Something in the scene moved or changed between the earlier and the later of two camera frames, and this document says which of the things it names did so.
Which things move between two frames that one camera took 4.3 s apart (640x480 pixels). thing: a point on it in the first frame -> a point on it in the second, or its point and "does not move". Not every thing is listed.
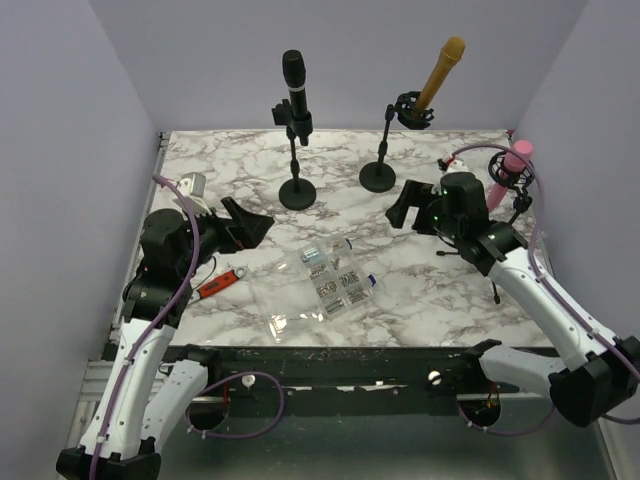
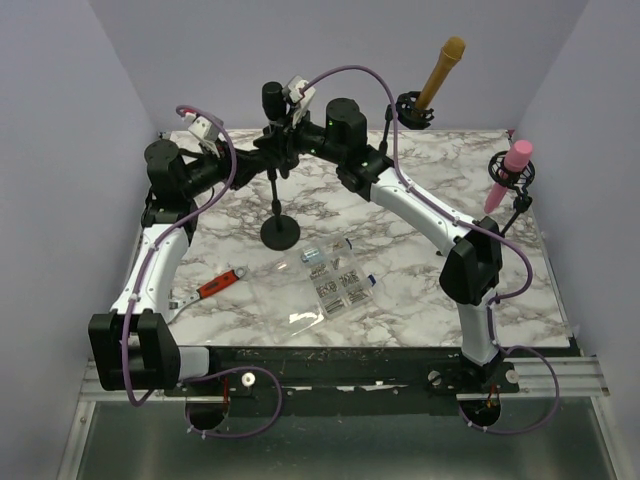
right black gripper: x=415 y=193 -> x=289 y=139
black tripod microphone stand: x=519 y=180 does not move
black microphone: x=295 y=71 -> x=273 y=101
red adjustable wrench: x=227 y=278 does not move
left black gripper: x=245 y=230 -> x=246 y=164
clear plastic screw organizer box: x=338 y=277 does not move
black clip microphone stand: x=297 y=193 -> x=279 y=232
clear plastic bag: x=287 y=295 does not move
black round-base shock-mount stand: x=379 y=177 does not move
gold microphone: x=452 y=52 does not move
